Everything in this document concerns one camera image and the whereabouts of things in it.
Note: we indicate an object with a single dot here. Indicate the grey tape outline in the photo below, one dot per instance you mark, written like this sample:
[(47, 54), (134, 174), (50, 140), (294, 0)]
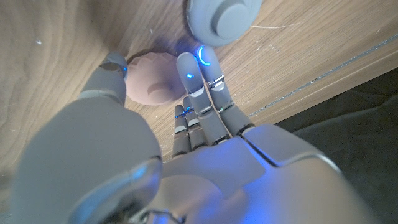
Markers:
[(326, 74)]

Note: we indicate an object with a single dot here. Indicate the black backdrop cloth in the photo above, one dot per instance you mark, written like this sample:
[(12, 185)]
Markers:
[(357, 140)]

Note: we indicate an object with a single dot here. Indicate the grey toy disk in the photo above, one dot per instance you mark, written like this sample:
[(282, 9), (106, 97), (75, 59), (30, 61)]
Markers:
[(217, 21)]

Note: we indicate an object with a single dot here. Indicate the dusty pink toy disk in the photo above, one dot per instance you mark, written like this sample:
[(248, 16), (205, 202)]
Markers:
[(152, 81)]

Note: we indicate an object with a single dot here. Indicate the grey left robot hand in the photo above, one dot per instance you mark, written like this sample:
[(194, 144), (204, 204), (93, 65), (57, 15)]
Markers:
[(217, 174)]

